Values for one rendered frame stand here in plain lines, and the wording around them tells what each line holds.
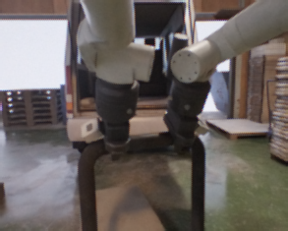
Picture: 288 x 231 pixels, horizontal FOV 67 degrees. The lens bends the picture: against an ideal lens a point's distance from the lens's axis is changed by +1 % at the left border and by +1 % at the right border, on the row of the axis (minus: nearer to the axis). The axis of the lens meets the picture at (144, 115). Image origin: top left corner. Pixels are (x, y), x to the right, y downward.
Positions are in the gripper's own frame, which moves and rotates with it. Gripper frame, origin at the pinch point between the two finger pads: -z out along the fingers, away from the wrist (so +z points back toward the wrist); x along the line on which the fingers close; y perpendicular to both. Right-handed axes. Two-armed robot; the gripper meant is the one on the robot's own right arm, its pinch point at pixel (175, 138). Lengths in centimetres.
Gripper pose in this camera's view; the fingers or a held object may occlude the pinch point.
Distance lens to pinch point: 60.7
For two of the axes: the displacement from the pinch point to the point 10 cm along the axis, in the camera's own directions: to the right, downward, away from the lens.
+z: 1.3, -7.8, -6.1
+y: -9.5, 0.7, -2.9
